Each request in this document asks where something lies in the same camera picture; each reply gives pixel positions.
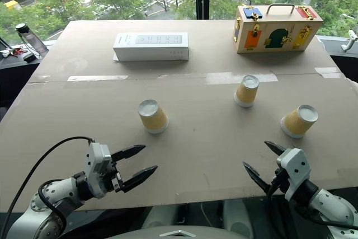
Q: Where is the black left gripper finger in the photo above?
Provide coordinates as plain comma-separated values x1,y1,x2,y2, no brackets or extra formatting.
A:
122,165,158,194
111,144,147,164

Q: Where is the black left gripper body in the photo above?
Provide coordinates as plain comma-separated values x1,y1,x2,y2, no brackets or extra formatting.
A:
105,161,125,194

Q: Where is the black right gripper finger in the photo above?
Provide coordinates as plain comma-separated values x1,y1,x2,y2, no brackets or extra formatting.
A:
242,161,272,195
263,140,288,157

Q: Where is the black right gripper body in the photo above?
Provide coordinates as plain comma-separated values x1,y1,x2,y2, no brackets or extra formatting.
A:
269,167,292,195

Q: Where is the yellow paper cup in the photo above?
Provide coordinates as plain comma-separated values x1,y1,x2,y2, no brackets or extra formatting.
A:
280,104,319,139
233,74,260,108
138,99,170,135

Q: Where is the pale rounded robot leg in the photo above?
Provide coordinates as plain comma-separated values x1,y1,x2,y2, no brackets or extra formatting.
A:
142,206,181,231
223,199,255,239

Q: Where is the grey robot torso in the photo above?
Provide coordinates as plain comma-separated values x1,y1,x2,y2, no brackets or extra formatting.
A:
105,224,254,239

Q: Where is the wide clear tape strip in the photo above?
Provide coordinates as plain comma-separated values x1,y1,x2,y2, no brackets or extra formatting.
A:
206,72,278,85

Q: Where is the long clear tape strip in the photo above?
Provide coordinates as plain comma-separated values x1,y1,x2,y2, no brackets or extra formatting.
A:
67,74,129,82

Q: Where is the short clear tape strip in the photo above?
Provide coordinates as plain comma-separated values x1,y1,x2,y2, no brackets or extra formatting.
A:
314,67,342,79

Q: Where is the white rectangular carton box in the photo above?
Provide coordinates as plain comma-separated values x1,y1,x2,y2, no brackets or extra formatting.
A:
112,32,190,62

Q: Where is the clear water bottle black cap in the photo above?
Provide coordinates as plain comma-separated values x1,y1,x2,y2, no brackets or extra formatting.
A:
15,23,49,58

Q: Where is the bunch of keys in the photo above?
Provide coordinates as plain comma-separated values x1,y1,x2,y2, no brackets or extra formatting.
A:
0,47,29,58

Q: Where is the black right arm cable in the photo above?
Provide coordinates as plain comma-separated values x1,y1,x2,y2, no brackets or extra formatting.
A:
266,170,302,239

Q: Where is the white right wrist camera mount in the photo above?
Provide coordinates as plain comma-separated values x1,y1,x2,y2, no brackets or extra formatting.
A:
276,147,312,202

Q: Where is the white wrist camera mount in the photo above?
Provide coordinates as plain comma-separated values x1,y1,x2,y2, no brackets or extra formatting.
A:
84,142,119,198
276,147,312,202

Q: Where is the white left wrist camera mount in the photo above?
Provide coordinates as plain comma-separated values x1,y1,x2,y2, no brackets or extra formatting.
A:
84,142,119,198

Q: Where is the wooden lock box with handle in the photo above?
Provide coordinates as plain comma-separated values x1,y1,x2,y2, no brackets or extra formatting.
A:
233,3,324,54

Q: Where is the white security camera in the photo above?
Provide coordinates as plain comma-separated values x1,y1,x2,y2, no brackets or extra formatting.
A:
340,30,358,53

